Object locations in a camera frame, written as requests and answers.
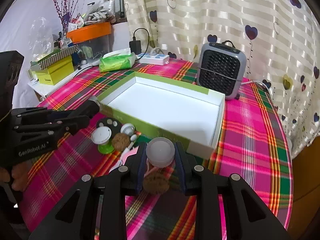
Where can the black power adapter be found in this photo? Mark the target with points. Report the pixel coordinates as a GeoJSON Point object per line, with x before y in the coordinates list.
{"type": "Point", "coordinates": [135, 46]}

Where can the purple decorative branches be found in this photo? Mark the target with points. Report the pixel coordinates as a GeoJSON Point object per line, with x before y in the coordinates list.
{"type": "Point", "coordinates": [65, 5]}

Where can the orange lid storage bin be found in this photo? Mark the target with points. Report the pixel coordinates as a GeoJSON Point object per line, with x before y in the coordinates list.
{"type": "Point", "coordinates": [92, 40]}

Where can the clear round plastic jar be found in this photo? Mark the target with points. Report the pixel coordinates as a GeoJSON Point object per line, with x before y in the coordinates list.
{"type": "Point", "coordinates": [160, 152]}

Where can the yellow green box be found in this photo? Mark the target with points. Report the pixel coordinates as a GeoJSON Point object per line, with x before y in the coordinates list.
{"type": "Point", "coordinates": [55, 72]}

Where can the green white cardboard box tray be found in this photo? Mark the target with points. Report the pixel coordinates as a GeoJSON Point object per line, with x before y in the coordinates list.
{"type": "Point", "coordinates": [162, 107]}

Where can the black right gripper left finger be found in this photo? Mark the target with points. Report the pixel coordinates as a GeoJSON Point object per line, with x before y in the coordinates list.
{"type": "Point", "coordinates": [96, 199]}

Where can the heart pattern curtain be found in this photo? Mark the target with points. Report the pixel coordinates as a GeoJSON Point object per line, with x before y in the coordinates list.
{"type": "Point", "coordinates": [280, 39]}

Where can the grey mini fan heater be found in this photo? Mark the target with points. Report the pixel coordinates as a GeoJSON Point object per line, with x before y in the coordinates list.
{"type": "Point", "coordinates": [221, 68]}

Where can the white power strip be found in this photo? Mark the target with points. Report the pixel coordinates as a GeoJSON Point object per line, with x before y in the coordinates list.
{"type": "Point", "coordinates": [158, 59]}

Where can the black paw shaped holder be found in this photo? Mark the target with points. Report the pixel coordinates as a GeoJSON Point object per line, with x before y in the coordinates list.
{"type": "Point", "coordinates": [113, 124]}

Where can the white mushroom shaped hook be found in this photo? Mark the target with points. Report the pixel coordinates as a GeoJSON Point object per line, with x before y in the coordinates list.
{"type": "Point", "coordinates": [128, 129]}

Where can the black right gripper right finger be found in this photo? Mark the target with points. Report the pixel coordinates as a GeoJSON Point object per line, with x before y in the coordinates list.
{"type": "Point", "coordinates": [230, 198]}

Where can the black rectangular device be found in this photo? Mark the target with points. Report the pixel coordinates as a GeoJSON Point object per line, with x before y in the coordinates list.
{"type": "Point", "coordinates": [88, 108]}

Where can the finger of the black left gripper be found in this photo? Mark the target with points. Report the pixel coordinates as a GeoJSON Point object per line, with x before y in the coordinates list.
{"type": "Point", "coordinates": [50, 130]}
{"type": "Point", "coordinates": [36, 115]}

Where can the green tissue pack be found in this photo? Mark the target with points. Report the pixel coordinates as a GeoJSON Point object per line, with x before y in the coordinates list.
{"type": "Point", "coordinates": [117, 60]}

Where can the white green round stand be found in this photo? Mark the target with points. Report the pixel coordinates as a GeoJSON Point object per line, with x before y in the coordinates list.
{"type": "Point", "coordinates": [101, 136]}

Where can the pink cable clip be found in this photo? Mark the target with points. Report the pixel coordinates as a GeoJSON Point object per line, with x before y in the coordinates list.
{"type": "Point", "coordinates": [126, 153]}

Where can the striped cardboard box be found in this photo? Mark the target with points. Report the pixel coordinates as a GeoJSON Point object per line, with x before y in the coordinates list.
{"type": "Point", "coordinates": [53, 58]}

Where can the wooden cabinet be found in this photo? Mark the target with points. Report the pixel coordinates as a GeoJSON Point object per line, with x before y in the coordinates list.
{"type": "Point", "coordinates": [304, 222]}

